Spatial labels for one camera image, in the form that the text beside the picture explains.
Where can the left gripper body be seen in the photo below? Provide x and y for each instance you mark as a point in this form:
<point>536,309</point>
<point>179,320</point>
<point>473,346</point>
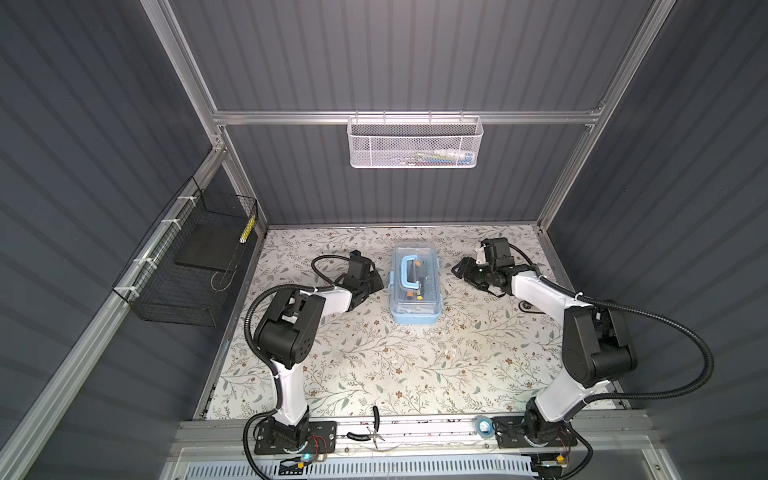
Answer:
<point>371,272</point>

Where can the blue tape roll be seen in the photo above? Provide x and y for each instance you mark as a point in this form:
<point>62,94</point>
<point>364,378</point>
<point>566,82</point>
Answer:
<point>483,427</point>

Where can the black pad in basket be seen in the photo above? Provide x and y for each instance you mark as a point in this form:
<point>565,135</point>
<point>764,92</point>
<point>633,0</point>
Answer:
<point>209,247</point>

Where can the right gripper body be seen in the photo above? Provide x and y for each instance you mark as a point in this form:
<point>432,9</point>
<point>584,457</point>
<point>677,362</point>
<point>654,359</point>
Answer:
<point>480,276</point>

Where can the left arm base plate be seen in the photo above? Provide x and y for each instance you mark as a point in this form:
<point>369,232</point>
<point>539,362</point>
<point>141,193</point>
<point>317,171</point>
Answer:
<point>273,438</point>

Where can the grey black stapler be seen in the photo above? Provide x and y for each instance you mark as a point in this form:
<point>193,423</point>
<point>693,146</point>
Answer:
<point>529,308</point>

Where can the black wire basket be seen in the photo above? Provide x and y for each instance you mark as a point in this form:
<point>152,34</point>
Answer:
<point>186,270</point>

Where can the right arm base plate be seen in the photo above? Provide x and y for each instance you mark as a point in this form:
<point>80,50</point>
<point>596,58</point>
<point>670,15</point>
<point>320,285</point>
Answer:
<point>517,432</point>

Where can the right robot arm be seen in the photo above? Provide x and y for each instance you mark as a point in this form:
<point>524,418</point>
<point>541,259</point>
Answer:
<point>596,347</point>

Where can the yellow marker pen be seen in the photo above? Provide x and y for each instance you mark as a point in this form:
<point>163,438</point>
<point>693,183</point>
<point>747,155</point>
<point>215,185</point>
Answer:
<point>243,238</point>

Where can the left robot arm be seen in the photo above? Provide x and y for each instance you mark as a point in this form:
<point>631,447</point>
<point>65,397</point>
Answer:
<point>280,327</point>

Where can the black pliers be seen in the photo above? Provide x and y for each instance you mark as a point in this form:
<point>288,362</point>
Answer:
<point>372,434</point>

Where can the white wire mesh basket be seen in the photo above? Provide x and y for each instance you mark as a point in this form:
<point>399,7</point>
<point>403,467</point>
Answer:
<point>408,141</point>

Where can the blue plastic tool box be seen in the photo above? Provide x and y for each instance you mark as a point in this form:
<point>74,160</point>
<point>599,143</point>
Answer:
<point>414,287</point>

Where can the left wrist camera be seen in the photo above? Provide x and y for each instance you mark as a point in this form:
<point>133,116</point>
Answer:
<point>360,267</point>

